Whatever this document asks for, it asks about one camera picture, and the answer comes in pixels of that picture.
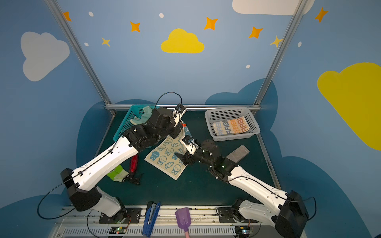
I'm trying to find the red handled tool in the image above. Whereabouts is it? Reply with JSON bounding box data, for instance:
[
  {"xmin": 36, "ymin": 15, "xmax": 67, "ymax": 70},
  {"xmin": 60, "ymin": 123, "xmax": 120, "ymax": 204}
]
[{"xmin": 129, "ymin": 155, "xmax": 139, "ymax": 174}]

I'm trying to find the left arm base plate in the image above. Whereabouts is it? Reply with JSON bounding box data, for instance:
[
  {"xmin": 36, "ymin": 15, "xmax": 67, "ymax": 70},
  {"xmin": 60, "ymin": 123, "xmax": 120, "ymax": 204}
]
[{"xmin": 99, "ymin": 207, "xmax": 142, "ymax": 224}]

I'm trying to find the plain mint green towel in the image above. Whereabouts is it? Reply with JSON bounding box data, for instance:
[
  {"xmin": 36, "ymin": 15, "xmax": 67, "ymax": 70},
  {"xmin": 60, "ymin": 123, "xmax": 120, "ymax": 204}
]
[{"xmin": 130, "ymin": 106, "xmax": 152, "ymax": 125}]

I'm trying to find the left green circuit board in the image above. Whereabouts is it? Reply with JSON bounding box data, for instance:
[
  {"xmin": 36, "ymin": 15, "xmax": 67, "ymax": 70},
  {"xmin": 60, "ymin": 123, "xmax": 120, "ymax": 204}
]
[{"xmin": 109, "ymin": 226, "xmax": 128, "ymax": 235}]

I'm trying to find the grey plastic basket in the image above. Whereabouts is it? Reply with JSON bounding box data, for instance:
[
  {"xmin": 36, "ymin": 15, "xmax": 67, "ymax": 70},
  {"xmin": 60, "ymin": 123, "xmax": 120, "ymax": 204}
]
[{"xmin": 205, "ymin": 107, "xmax": 261, "ymax": 142}]

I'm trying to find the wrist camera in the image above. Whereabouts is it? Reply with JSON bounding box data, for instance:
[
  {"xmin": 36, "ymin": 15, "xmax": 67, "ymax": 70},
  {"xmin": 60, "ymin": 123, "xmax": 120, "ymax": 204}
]
[
  {"xmin": 181, "ymin": 135, "xmax": 199, "ymax": 155},
  {"xmin": 173, "ymin": 104, "xmax": 186, "ymax": 126}
]

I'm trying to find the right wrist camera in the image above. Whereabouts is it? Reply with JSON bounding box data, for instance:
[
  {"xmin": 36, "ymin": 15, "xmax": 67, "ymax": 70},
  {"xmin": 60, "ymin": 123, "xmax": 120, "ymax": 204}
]
[{"xmin": 181, "ymin": 135, "xmax": 199, "ymax": 155}]

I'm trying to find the blue rabbit pattern towel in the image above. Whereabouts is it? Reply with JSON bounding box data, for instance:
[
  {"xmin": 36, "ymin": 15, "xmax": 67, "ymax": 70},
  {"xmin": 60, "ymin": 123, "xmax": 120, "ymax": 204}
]
[{"xmin": 145, "ymin": 124, "xmax": 191, "ymax": 180}]

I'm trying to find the orange striped rabbit towel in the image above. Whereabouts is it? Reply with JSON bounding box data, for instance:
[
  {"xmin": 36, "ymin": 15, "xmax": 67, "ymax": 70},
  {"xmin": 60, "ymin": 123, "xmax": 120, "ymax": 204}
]
[{"xmin": 212, "ymin": 117, "xmax": 250, "ymax": 136}]

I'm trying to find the teal plastic basket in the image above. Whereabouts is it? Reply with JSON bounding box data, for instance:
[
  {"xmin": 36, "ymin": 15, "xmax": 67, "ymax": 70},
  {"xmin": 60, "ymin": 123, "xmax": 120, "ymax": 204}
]
[{"xmin": 113, "ymin": 105, "xmax": 154, "ymax": 142}]

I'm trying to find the blue stapler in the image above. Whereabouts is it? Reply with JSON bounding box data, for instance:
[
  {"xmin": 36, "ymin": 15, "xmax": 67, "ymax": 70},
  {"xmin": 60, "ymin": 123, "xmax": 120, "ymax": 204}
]
[{"xmin": 142, "ymin": 201, "xmax": 161, "ymax": 238}]

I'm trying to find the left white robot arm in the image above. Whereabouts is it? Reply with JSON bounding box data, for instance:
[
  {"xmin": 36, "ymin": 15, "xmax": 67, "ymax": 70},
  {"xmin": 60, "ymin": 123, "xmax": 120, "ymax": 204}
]
[{"xmin": 61, "ymin": 104, "xmax": 186, "ymax": 217}]

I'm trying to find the purple plastic scoop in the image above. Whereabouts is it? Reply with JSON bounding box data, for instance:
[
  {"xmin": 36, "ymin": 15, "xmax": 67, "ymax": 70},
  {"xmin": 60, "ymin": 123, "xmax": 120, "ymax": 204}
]
[{"xmin": 175, "ymin": 207, "xmax": 191, "ymax": 238}]

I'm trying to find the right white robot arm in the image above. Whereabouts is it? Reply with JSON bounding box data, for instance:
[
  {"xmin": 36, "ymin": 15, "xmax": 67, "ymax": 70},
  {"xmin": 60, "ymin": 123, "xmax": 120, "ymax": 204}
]
[{"xmin": 176, "ymin": 135, "xmax": 309, "ymax": 238}]

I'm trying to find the green circuit board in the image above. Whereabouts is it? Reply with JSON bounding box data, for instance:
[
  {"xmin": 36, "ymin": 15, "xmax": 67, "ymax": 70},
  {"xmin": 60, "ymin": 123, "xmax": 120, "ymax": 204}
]
[
  {"xmin": 234, "ymin": 226, "xmax": 252, "ymax": 238},
  {"xmin": 109, "ymin": 226, "xmax": 128, "ymax": 235}
]

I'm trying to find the right green circuit board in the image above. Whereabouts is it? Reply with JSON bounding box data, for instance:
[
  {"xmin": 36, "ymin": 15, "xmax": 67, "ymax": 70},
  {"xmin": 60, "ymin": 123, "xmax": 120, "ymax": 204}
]
[{"xmin": 234, "ymin": 226, "xmax": 252, "ymax": 238}]

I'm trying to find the grey sponge block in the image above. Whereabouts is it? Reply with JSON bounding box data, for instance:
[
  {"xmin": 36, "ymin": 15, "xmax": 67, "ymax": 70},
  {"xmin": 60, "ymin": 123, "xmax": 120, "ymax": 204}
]
[{"xmin": 226, "ymin": 145, "xmax": 250, "ymax": 163}]

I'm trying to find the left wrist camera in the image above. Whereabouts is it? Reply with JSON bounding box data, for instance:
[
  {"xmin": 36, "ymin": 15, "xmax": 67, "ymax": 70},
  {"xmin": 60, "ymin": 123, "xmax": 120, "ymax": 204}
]
[{"xmin": 173, "ymin": 104, "xmax": 186, "ymax": 126}]

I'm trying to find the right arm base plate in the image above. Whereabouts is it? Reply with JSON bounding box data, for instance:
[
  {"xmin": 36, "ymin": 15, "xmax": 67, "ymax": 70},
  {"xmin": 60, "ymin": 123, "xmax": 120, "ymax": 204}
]
[{"xmin": 216, "ymin": 207, "xmax": 259, "ymax": 223}]

